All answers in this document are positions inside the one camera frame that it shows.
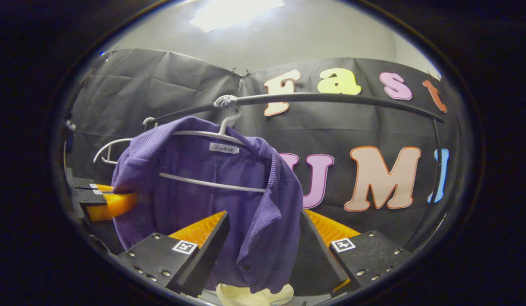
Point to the purple ribbed shirt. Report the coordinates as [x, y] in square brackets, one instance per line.
[195, 204]

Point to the white hanger tied to rail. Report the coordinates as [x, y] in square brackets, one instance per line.
[212, 183]

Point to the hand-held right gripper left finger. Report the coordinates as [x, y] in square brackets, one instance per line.
[210, 255]

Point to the cream laundry hamper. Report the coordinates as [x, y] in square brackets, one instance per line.
[241, 297]

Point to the white plastic hanger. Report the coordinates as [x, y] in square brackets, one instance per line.
[118, 141]

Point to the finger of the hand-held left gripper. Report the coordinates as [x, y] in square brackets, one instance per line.
[91, 203]
[82, 183]

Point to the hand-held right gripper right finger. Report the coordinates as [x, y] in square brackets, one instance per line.
[320, 267]

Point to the black backdrop cloth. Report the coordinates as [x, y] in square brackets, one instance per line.
[161, 85]

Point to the black clothes rack rail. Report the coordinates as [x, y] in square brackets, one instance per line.
[331, 97]

